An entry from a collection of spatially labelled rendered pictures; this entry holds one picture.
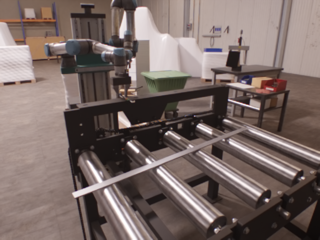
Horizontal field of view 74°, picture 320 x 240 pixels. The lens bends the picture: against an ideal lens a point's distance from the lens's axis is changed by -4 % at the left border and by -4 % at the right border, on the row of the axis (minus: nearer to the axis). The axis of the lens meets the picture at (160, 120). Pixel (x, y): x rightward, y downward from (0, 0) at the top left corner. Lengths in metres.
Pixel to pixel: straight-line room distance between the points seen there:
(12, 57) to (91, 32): 6.96
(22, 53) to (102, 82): 6.94
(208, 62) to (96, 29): 6.10
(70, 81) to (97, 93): 2.35
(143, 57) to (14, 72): 5.51
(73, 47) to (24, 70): 7.59
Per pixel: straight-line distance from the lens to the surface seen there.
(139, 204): 1.16
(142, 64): 5.21
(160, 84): 4.03
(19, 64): 9.32
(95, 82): 2.55
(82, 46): 1.84
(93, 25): 2.52
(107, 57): 1.52
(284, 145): 1.65
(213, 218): 0.92
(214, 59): 8.21
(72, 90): 4.93
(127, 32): 2.06
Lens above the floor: 1.55
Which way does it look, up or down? 21 degrees down
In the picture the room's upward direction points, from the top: straight up
